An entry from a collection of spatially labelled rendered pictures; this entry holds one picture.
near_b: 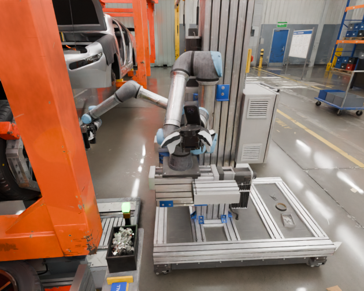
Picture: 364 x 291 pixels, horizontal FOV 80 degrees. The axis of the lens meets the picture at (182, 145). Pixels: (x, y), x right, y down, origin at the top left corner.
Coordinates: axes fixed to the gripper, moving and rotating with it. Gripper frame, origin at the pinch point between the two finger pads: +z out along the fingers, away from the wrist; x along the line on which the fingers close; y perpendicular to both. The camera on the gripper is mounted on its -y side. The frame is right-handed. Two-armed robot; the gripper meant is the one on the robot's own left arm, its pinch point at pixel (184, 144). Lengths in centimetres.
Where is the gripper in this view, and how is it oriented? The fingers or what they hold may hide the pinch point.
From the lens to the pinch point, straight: 63.2
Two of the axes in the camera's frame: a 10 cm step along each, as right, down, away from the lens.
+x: -9.7, 0.4, 2.4
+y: 1.3, 9.0, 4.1
